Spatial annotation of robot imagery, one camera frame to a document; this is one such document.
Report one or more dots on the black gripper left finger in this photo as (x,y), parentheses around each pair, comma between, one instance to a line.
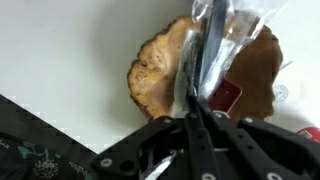
(160,140)

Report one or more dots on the red packet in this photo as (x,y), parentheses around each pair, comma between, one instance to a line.
(226,95)

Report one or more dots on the red soda can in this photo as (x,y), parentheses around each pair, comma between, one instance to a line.
(310,134)

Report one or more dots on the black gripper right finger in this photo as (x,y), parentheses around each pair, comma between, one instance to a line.
(266,146)

